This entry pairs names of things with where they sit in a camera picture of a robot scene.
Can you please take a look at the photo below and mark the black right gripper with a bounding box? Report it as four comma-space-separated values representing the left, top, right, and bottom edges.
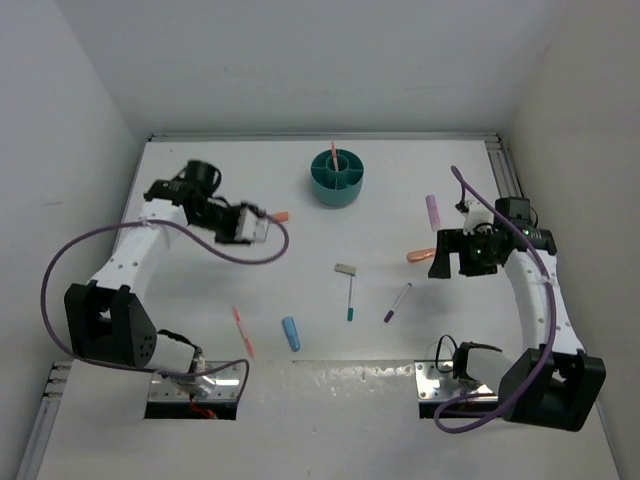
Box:
429, 227, 500, 278

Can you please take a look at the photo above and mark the orange capped grey marker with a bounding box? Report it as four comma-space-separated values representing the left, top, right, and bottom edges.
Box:
269, 211, 289, 223

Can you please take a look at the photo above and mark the pink pen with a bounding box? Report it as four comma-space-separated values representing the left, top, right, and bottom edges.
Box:
232, 306, 255, 359
330, 141, 340, 173

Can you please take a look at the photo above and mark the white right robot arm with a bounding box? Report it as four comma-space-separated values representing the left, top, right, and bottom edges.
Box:
428, 197, 606, 432

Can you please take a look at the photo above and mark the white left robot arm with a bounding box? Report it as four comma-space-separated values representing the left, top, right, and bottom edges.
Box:
64, 160, 264, 375

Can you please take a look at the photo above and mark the orange highlighter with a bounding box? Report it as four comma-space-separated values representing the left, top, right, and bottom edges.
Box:
406, 248, 436, 263

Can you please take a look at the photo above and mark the purple capped white pen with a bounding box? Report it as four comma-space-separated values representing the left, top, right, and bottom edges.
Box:
383, 282, 412, 324

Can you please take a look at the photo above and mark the pink highlighter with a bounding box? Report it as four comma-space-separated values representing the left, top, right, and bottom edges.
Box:
425, 194, 441, 232

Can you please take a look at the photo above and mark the teal capped white pen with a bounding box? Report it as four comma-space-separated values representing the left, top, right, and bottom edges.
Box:
347, 275, 356, 322

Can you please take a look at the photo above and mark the small grey eraser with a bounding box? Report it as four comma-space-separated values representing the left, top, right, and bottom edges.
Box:
334, 263, 357, 276

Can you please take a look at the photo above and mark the blue highlighter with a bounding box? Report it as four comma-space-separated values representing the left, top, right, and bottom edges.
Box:
281, 316, 301, 352

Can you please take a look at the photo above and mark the teal round pen holder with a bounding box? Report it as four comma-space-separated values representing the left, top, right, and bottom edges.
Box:
310, 149, 365, 208

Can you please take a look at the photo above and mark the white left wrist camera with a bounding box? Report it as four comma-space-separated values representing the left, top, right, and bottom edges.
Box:
234, 203, 270, 244

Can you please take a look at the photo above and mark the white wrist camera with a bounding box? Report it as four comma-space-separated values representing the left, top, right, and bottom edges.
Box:
456, 200, 493, 235
234, 203, 270, 244

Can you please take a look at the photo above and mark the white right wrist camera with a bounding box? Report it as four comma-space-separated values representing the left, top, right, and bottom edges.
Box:
456, 200, 493, 235

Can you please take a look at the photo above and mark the aluminium frame rail right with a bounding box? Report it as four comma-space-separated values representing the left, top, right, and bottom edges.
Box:
487, 137, 594, 361

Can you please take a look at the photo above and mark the aluminium frame rail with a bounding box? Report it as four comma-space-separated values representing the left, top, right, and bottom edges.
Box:
487, 137, 594, 361
16, 361, 72, 480

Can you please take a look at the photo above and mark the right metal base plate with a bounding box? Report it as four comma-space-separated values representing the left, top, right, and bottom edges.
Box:
414, 361, 497, 404

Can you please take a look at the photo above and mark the metal base plate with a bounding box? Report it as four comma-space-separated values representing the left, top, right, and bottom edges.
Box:
147, 363, 246, 403
414, 361, 497, 404

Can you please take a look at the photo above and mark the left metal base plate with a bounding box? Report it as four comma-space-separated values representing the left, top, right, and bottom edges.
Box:
147, 363, 246, 403

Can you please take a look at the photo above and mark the aluminium frame rail left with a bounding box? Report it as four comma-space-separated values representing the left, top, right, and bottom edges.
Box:
16, 361, 72, 480

